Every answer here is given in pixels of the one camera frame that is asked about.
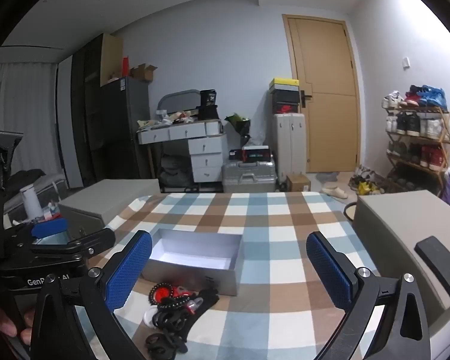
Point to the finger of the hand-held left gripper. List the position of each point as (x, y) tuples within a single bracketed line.
[(82, 243), (48, 228)]

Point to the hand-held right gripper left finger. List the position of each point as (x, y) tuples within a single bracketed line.
[(129, 270)]

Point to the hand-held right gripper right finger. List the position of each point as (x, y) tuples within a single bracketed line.
[(328, 270)]

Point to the grey cardboard box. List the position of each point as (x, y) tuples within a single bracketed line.
[(189, 273)]

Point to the black plastic clip piece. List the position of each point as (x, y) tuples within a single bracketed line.
[(206, 300)]

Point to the person's left hand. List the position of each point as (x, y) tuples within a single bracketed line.
[(3, 322)]

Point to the white bottle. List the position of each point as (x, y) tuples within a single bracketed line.
[(30, 204)]

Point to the grey ottoman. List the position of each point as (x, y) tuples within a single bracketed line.
[(112, 198), (393, 225)]

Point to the beige slipper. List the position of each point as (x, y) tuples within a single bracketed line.
[(335, 192)]

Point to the checked tablecloth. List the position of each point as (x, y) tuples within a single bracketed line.
[(270, 210)]

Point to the brown cardboard box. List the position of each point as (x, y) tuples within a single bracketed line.
[(299, 183)]

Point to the grey floor mat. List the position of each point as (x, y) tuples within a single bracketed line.
[(328, 176)]

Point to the pile of scattered shoes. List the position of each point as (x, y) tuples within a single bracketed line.
[(365, 183)]

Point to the dark cloth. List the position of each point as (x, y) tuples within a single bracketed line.
[(174, 172)]

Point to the grey curtain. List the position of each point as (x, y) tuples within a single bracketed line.
[(26, 120)]

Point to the black phone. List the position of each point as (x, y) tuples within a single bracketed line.
[(440, 266)]

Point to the dark wardrobe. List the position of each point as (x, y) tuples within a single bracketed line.
[(90, 112)]

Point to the dark grey fridge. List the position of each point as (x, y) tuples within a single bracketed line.
[(123, 127)]

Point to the silver suitcase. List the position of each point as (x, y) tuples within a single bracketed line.
[(247, 176)]

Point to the white suitcase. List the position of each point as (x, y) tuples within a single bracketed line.
[(289, 146)]

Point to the black and red box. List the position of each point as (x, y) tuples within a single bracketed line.
[(257, 154)]

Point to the white dressing table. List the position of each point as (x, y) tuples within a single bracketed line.
[(206, 150)]

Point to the small black box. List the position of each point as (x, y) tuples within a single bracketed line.
[(235, 155)]

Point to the clear plastic bag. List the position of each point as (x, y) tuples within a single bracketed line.
[(255, 140)]

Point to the clutter of packets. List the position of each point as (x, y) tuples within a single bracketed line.
[(165, 119)]

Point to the black shoe box red logo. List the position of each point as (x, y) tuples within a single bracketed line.
[(285, 108)]

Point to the wooden shoe rack with shoes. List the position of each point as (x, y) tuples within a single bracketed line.
[(416, 123)]

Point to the black wrapped flower bouquet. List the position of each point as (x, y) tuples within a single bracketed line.
[(238, 123)]

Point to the grey arched mirror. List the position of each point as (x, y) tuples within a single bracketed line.
[(178, 99)]

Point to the dark grey shoe box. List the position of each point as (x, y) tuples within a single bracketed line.
[(284, 97)]

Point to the red carton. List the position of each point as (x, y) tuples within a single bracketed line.
[(125, 66)]

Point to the black box white print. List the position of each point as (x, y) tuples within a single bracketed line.
[(209, 97)]

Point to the yellow lid shoe box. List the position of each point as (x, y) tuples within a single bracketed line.
[(284, 84)]

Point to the wooden door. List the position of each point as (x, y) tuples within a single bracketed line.
[(326, 63)]

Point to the white light switch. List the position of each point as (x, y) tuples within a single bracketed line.
[(407, 62)]

